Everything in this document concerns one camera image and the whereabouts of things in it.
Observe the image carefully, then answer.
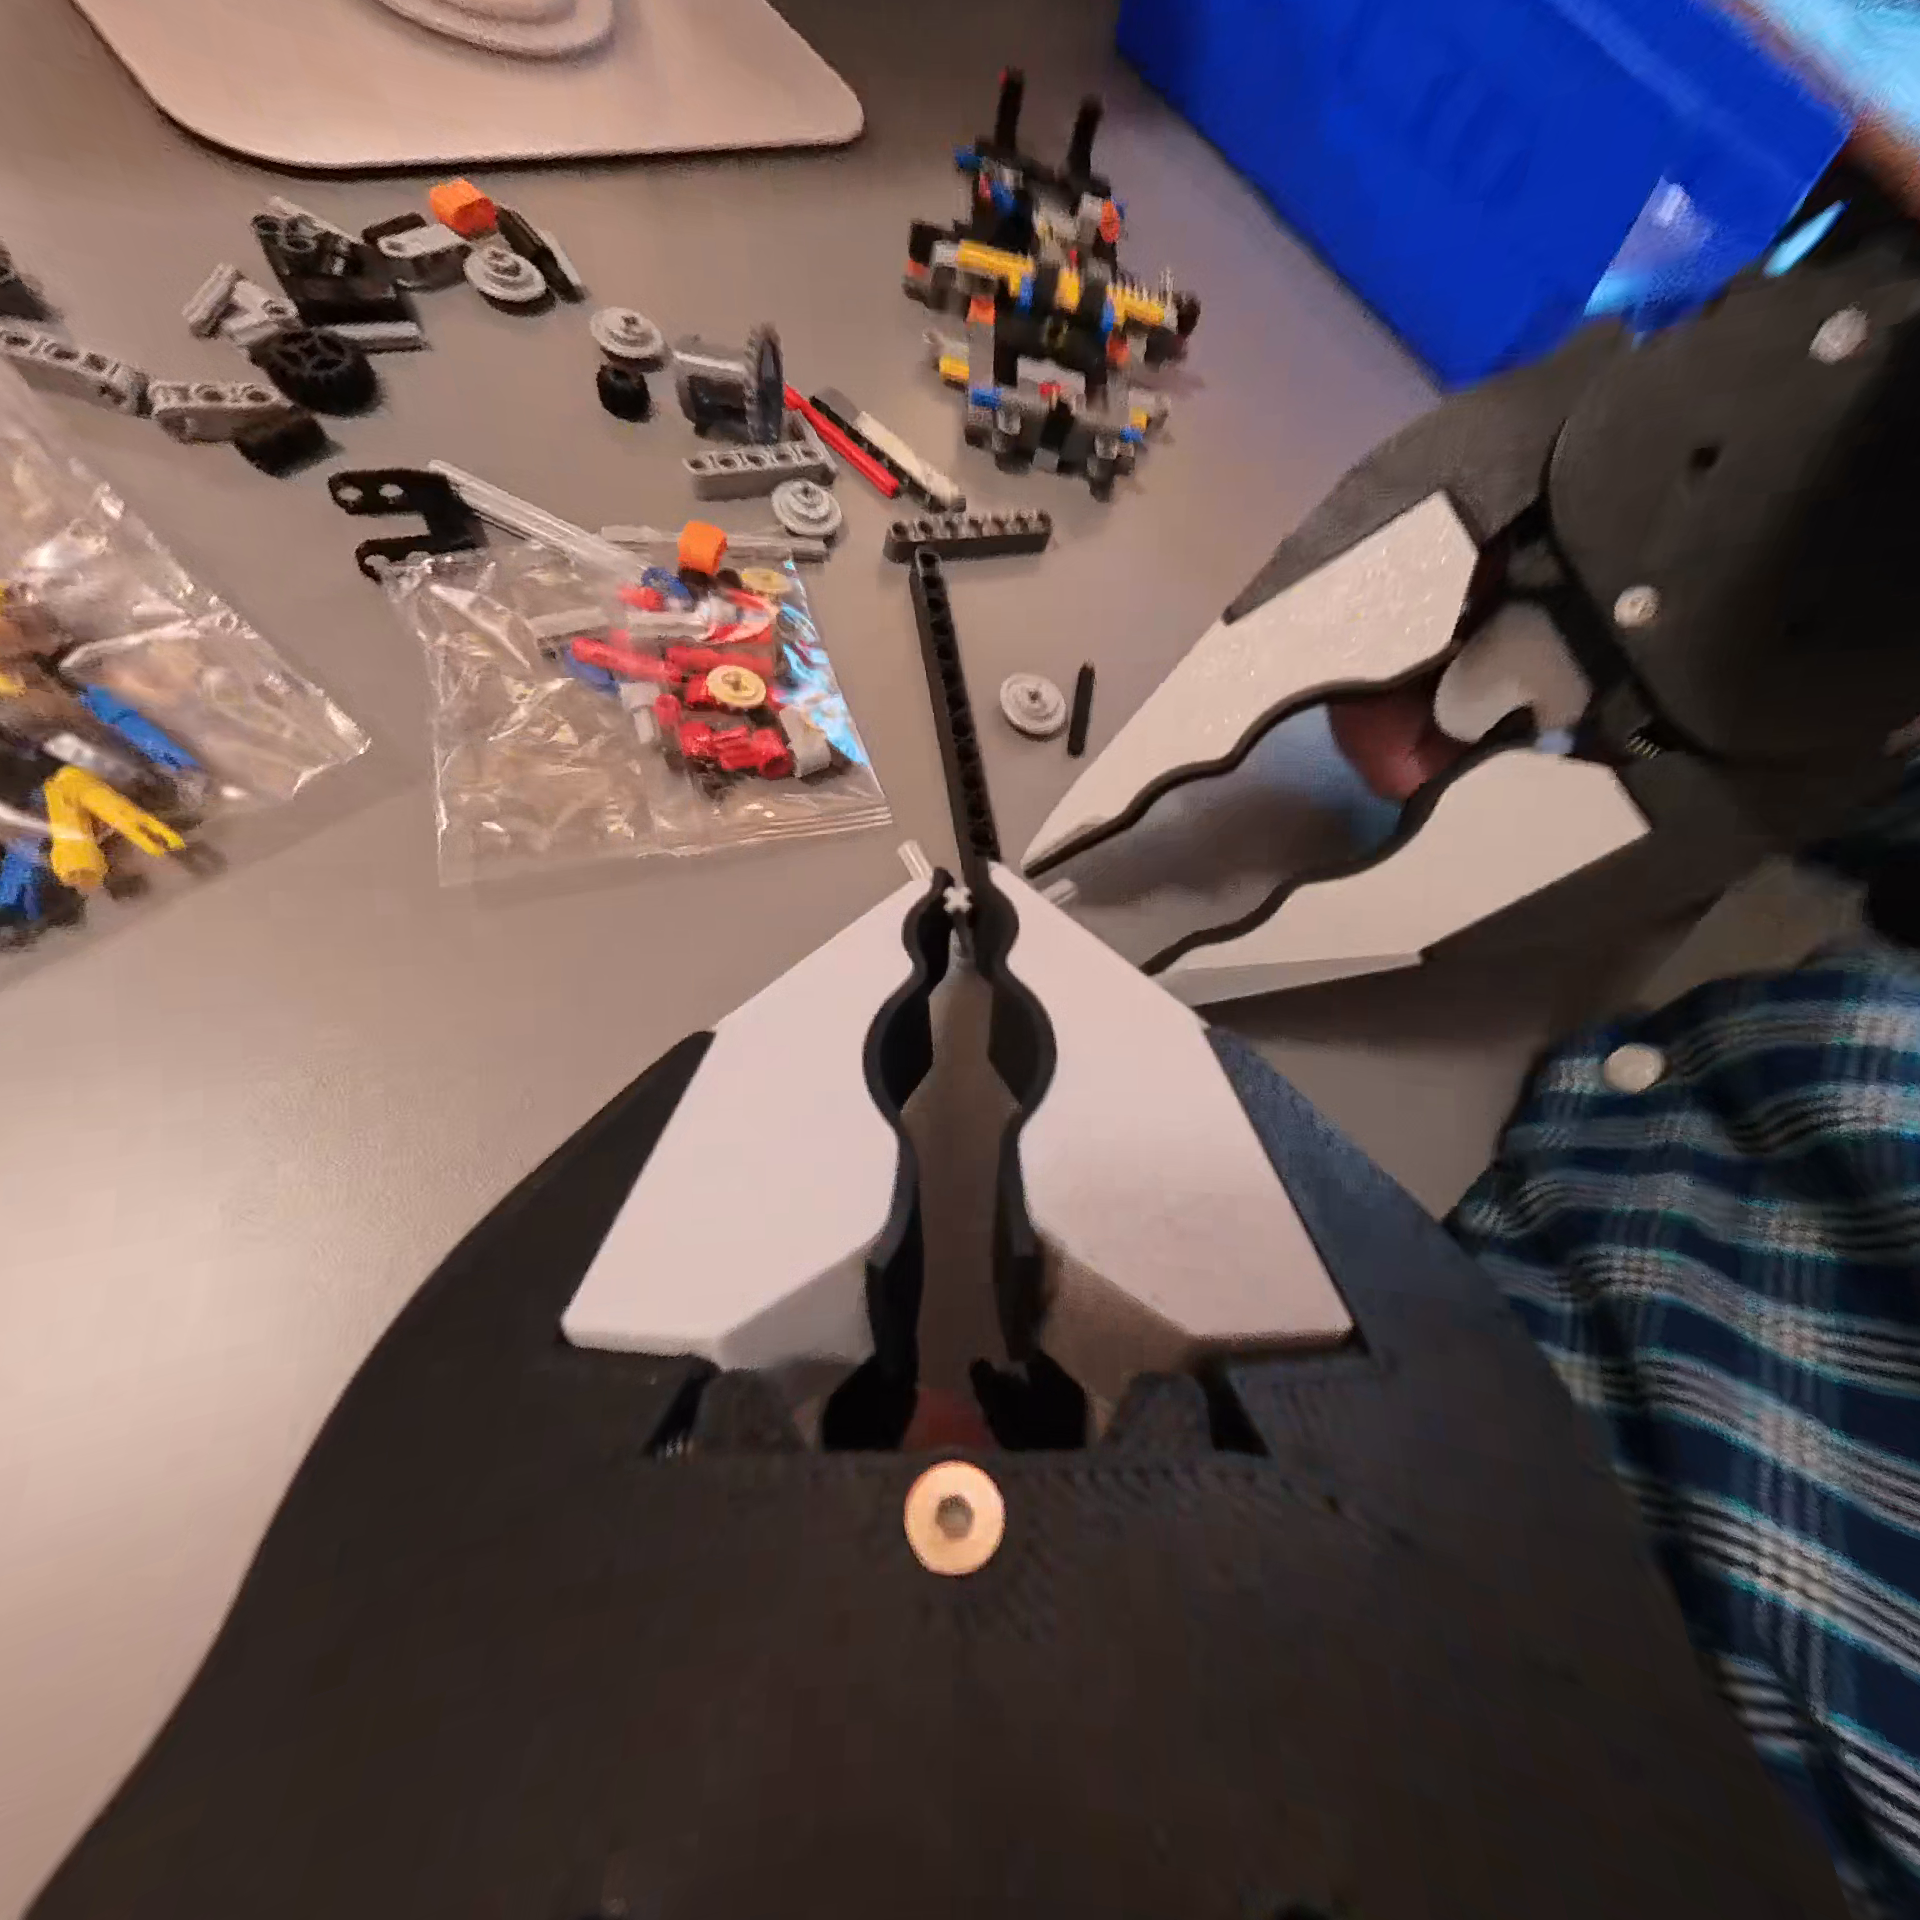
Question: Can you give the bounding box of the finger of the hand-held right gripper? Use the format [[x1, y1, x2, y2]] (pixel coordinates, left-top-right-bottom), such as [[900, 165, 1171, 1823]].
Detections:
[[1143, 602, 1655, 1010], [1018, 487, 1503, 882]]

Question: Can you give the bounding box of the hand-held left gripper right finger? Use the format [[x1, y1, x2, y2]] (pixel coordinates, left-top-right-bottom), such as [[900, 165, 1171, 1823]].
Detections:
[[961, 862, 1362, 1363]]

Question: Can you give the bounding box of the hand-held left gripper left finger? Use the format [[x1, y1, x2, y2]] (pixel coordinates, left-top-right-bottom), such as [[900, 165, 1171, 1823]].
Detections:
[[561, 866, 963, 1373]]

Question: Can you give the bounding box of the grey lego axle connector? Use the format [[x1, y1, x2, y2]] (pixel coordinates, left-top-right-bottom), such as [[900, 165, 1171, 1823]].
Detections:
[[895, 843, 1081, 941]]

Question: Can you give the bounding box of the short black lego beam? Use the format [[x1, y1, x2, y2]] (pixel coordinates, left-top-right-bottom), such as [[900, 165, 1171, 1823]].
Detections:
[[879, 506, 1053, 567]]

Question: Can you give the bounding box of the long black lego beam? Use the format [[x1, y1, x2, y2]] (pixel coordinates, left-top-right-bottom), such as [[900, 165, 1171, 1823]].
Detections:
[[905, 545, 1005, 903]]

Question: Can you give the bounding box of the partly built lego assembly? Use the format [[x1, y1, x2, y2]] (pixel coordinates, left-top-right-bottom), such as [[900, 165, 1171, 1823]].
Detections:
[[900, 65, 1203, 505]]

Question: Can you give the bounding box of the bag of red lego parts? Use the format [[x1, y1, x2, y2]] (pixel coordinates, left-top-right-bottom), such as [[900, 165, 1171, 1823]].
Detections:
[[381, 515, 895, 891]]

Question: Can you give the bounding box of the dark grey lego panel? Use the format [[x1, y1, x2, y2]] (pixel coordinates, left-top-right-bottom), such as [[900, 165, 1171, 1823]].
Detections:
[[817, 389, 967, 512]]

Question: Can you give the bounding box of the red lego axle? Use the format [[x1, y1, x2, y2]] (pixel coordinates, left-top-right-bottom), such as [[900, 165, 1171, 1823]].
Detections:
[[781, 384, 902, 499]]

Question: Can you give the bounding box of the bag of yellow lego parts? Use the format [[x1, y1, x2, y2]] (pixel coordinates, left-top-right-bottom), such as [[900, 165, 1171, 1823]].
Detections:
[[0, 358, 374, 994]]

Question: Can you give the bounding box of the black lego wheel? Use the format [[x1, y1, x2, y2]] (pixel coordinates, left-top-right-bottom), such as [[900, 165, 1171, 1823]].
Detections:
[[247, 325, 381, 415]]

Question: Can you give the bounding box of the grey angled lego beam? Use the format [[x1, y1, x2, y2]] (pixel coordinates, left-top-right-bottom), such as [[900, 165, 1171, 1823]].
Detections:
[[143, 375, 297, 446]]

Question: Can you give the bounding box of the black lego connector cluster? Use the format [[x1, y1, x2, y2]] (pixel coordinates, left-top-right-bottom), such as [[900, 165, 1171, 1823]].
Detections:
[[249, 195, 422, 347]]

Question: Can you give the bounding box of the person's right hand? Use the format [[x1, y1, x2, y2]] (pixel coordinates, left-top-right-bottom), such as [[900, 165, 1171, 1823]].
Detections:
[[1329, 691, 1465, 807]]

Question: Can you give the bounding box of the blue plastic bin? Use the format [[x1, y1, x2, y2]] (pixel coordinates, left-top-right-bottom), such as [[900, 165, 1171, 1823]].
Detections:
[[1116, 0, 1855, 395]]

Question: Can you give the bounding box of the person's plaid shirt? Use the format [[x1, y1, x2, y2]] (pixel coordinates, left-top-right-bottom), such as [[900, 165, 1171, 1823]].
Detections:
[[1447, 937, 1920, 1920]]

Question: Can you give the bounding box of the white stand base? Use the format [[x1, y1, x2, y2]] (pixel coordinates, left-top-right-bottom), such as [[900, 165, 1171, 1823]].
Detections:
[[67, 0, 867, 171]]

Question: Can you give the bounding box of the black lego bracket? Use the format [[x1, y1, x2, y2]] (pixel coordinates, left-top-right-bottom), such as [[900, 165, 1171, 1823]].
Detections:
[[325, 463, 492, 585]]

